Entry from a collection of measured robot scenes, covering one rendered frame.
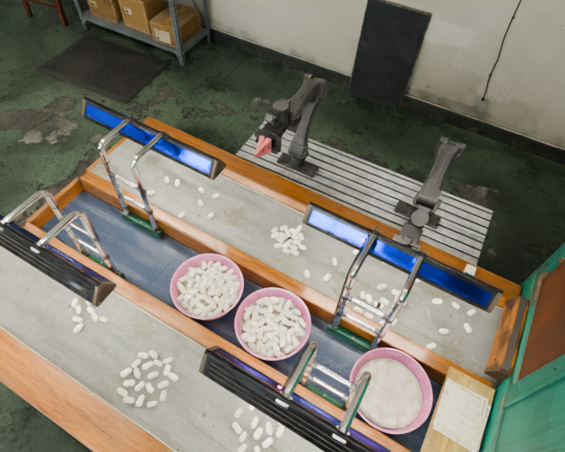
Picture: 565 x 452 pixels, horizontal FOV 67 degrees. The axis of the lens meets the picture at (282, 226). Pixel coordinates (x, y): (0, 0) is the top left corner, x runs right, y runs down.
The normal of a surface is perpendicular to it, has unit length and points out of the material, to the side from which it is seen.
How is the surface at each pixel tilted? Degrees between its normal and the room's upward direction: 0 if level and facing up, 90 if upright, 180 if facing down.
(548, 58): 90
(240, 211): 0
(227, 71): 0
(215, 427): 0
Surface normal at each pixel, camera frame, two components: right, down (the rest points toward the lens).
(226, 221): 0.04, -0.58
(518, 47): -0.47, 0.71
